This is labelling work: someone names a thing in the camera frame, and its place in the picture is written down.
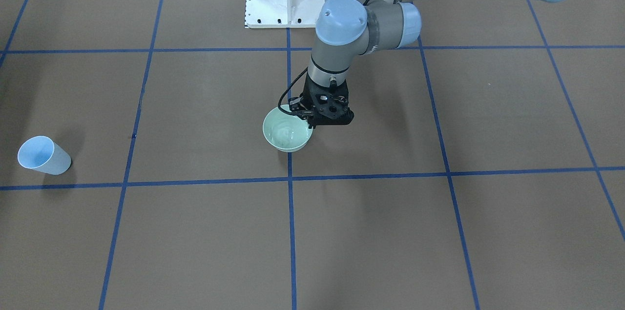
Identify green ceramic bowl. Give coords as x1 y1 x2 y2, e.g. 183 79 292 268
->
263 104 313 152

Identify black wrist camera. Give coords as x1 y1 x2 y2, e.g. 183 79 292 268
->
288 97 314 121

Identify blue plastic cup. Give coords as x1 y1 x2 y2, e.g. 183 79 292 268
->
17 136 72 176

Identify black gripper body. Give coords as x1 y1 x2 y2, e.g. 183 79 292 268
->
300 77 354 128

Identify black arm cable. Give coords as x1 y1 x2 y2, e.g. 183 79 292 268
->
277 67 309 116

